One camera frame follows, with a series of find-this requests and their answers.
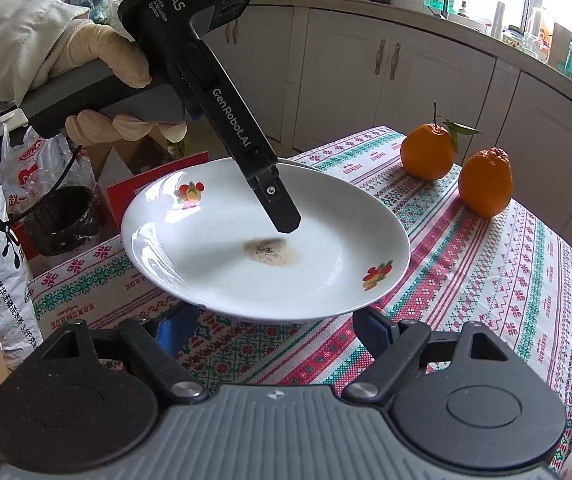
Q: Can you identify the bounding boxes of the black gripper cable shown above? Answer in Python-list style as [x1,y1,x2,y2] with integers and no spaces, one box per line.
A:
[6,144,86,233]

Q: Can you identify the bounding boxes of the clear plastic bottle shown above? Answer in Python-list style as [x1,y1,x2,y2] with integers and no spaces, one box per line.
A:
[533,7,555,41]

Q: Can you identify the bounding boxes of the white red-print plastic bag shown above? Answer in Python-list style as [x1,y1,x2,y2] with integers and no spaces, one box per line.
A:
[0,122,74,201]

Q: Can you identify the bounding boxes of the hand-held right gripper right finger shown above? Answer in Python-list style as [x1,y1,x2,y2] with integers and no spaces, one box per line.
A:
[343,306,512,403]

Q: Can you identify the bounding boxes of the open brown cardboard box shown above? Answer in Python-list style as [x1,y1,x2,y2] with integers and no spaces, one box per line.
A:
[88,127,179,187]

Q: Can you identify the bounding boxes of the beige kitchen countertop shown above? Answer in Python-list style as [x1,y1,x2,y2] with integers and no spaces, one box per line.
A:
[246,0,572,111]

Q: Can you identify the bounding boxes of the red cardboard box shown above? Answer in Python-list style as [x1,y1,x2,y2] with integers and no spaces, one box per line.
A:
[106,151,211,226]

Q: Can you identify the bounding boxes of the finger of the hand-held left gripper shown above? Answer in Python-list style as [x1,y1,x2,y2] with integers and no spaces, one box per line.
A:
[245,160,303,235]

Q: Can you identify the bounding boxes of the stack of clear cups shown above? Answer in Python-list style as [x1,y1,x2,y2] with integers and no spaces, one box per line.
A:
[491,1,510,39]

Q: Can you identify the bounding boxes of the clear glass pitcher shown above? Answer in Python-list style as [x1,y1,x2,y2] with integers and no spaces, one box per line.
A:
[521,25,553,62]

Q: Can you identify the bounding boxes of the person's left hand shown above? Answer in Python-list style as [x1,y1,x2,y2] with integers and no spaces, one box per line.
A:
[33,24,187,145]

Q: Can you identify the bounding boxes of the black trash bin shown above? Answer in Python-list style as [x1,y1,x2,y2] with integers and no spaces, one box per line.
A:
[23,185,100,257]

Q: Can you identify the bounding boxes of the bumpy orange without leaf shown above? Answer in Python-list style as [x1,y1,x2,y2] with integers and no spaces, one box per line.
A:
[458,147,514,219]

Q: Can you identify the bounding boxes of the stained white fruit-print plate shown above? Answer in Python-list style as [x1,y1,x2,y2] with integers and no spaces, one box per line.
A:
[120,156,411,325]

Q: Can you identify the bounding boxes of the patterned red green tablecloth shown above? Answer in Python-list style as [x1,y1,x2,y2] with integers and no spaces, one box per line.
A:
[28,125,572,476]

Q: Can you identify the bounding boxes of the orange with green leaf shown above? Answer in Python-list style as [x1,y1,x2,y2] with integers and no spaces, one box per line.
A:
[400,101,482,182]

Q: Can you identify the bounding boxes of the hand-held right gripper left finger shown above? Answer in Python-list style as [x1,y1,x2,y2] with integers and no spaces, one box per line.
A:
[40,305,207,403]

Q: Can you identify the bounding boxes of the white kitchen base cabinets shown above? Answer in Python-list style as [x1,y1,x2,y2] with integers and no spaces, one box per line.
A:
[201,2,572,281]

